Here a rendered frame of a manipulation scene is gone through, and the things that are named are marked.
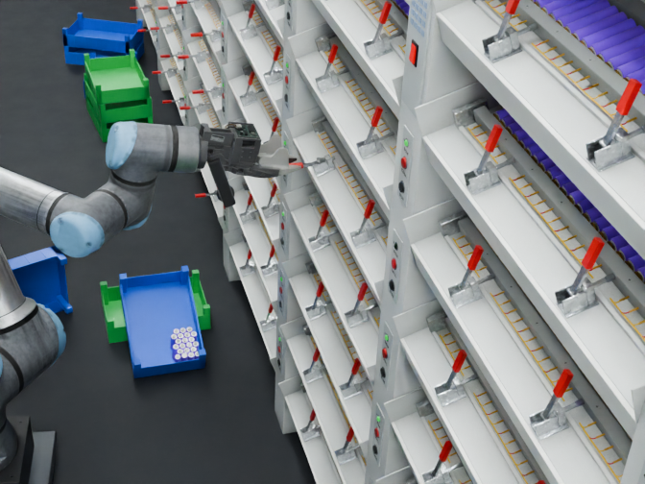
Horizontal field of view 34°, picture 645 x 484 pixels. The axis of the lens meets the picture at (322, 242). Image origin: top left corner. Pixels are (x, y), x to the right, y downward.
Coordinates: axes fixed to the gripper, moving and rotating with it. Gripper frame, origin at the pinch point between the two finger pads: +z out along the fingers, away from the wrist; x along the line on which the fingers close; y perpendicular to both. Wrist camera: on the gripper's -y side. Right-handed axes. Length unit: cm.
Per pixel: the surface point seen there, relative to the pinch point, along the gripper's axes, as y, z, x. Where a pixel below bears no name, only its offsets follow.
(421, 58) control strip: 46, -5, -52
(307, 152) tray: -1.1, 6.1, 8.7
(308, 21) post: 24.9, 2.4, 16.0
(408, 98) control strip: 38, -3, -49
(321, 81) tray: 19.4, 1.5, -0.8
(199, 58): -36, 13, 139
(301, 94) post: 8.7, 4.6, 16.0
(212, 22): -18, 11, 125
